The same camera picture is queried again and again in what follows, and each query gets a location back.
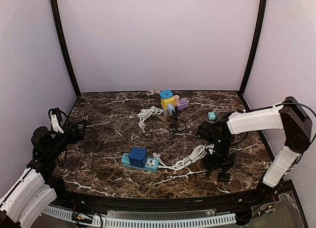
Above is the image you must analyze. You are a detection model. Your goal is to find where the black front aluminium rail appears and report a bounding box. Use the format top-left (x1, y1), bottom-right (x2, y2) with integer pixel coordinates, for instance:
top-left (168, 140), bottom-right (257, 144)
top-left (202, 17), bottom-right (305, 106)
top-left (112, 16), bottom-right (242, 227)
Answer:
top-left (51, 189), bottom-right (275, 214)

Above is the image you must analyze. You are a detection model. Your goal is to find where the dark blue cube socket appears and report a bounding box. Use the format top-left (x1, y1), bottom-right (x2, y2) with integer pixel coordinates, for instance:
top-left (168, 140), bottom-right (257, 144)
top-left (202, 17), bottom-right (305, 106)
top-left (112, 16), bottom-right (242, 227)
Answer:
top-left (129, 147), bottom-right (148, 168)

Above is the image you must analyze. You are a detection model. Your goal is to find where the black plug adapter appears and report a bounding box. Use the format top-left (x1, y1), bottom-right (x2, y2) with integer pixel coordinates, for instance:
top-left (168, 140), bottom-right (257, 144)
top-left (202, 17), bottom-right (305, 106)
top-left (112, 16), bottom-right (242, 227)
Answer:
top-left (218, 172), bottom-right (231, 183)

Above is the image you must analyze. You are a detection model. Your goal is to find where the blue adapter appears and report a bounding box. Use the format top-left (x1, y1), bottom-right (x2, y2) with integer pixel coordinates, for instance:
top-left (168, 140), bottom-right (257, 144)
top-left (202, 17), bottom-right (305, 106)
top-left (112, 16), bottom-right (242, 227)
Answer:
top-left (159, 90), bottom-right (173, 99)

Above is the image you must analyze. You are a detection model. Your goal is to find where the white teal strip cord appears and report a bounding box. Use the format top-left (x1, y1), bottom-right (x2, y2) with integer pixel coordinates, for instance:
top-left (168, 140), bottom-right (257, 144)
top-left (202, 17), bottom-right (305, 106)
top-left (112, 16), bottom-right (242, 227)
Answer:
top-left (152, 143), bottom-right (210, 171)

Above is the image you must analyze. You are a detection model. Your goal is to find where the left black frame post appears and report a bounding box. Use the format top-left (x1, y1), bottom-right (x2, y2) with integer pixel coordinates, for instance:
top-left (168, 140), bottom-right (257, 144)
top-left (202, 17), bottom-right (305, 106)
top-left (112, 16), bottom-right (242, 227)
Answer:
top-left (50, 0), bottom-right (81, 98)

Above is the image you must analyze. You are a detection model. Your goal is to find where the white slotted cable duct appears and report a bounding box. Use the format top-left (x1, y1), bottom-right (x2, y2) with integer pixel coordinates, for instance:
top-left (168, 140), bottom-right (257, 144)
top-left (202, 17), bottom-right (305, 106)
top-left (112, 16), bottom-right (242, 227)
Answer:
top-left (43, 205), bottom-right (236, 228)

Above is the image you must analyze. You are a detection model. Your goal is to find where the pink charger plug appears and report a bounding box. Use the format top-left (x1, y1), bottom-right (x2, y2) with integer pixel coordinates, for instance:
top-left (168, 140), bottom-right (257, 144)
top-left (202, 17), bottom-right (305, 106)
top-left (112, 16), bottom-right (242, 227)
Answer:
top-left (173, 95), bottom-right (180, 106)

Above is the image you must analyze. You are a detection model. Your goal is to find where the black cable bundle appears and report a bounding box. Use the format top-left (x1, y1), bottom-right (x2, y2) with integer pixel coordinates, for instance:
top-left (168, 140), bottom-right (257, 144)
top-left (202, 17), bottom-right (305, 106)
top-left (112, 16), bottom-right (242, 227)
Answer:
top-left (169, 107), bottom-right (187, 136)

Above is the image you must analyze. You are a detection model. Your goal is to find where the purple power strip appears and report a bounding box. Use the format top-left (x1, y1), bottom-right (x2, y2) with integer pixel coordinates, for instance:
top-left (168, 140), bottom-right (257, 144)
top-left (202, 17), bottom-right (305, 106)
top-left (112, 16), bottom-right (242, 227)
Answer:
top-left (164, 99), bottom-right (189, 114)

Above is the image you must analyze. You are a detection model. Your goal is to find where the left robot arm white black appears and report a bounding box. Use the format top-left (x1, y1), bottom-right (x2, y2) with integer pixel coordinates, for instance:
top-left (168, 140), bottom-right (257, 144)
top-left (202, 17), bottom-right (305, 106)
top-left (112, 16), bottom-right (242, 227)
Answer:
top-left (0, 114), bottom-right (87, 228)

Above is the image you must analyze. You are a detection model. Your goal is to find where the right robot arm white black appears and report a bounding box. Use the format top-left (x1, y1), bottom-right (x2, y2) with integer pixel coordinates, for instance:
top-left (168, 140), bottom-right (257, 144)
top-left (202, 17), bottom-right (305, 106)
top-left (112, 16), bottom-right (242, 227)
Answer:
top-left (197, 96), bottom-right (316, 188)

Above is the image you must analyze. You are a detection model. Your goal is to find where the yellow cube socket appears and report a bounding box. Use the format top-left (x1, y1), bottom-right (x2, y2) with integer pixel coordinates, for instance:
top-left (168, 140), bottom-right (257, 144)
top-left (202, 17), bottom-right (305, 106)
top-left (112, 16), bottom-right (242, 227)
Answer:
top-left (161, 96), bottom-right (176, 111)

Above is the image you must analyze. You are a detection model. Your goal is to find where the white power cord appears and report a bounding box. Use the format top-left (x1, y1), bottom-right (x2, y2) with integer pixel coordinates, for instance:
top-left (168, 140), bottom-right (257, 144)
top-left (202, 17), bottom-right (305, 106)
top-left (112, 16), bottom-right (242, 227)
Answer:
top-left (137, 106), bottom-right (163, 133)

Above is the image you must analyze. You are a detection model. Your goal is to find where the right black frame post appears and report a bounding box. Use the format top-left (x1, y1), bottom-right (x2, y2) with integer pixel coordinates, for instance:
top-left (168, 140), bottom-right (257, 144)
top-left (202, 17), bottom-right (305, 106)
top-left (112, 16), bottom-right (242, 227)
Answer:
top-left (238, 0), bottom-right (267, 95)

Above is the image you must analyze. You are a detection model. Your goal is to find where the light blue charger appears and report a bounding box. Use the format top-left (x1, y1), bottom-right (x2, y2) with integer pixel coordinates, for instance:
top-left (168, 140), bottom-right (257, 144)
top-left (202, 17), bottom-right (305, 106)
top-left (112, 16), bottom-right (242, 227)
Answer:
top-left (167, 104), bottom-right (176, 115)

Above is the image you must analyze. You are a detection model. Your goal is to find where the black frame post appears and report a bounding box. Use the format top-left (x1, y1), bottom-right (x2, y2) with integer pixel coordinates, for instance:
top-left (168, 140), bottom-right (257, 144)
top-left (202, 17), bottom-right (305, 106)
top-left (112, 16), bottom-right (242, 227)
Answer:
top-left (238, 0), bottom-right (267, 95)
top-left (50, 0), bottom-right (81, 98)

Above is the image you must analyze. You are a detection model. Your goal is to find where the teal small charger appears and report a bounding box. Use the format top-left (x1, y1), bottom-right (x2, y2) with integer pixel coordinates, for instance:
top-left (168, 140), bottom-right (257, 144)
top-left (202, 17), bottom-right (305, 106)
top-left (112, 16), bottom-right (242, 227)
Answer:
top-left (207, 112), bottom-right (217, 120)

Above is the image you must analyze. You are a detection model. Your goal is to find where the teal power strip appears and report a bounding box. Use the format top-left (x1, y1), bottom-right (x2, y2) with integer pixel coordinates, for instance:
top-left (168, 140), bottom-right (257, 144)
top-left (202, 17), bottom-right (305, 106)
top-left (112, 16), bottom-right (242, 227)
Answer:
top-left (121, 153), bottom-right (159, 172)

